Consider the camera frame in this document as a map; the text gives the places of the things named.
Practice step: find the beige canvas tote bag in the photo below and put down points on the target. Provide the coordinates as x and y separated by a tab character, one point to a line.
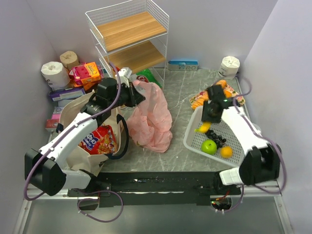
80	159

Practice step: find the red yellow snack bag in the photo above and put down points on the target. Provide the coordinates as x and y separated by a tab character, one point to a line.
101	141

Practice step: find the white toilet paper roll right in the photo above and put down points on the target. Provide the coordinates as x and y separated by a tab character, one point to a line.
229	67

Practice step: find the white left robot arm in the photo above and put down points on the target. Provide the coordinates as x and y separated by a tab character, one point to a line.
44	168

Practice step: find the white RIO box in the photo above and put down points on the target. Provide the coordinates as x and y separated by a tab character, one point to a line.
58	110

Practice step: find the pink plastic grocery bag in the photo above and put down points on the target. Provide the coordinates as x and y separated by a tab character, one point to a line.
150	123

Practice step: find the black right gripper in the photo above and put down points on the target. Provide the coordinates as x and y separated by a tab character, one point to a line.
208	117

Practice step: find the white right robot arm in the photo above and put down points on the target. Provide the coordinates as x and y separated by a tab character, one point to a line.
262	160

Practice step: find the white toilet paper roll left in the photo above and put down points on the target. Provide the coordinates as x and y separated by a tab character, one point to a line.
55	74

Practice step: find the brown toilet paper roll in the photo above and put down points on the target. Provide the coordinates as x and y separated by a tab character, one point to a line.
69	59

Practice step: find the green apple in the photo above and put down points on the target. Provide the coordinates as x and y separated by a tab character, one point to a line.
209	147

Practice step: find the green white Chubo bag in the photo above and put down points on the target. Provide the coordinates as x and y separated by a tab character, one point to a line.
146	76

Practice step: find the croissant bread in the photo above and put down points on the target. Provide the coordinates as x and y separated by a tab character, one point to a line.
198	100

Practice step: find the red pink box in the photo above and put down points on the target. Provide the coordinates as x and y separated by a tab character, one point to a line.
52	123

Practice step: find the white plastic basket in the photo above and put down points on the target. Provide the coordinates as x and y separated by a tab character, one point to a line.
228	141

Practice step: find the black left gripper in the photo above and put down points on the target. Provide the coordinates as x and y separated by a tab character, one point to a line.
136	94

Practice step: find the orange carrot piece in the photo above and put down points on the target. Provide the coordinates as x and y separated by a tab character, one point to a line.
227	94

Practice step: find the purple box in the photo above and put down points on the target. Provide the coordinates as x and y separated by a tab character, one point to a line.
70	93

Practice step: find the orange fruit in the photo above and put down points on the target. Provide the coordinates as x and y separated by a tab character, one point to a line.
226	152

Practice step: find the white wire shelf rack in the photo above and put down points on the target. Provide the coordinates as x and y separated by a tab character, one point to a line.
131	34

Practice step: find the dark grape bunch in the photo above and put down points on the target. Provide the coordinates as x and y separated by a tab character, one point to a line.
219	140

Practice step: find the yellow banana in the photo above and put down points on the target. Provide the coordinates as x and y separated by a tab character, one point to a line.
203	128

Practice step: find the pink orange snack box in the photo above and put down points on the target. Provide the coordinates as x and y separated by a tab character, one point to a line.
85	73

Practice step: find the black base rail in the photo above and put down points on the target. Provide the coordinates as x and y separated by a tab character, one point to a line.
155	188

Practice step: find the blue white tissue box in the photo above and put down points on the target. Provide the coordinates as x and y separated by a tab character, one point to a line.
182	65

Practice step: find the white toilet paper roll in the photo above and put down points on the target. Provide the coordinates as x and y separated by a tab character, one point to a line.
55	74
229	67

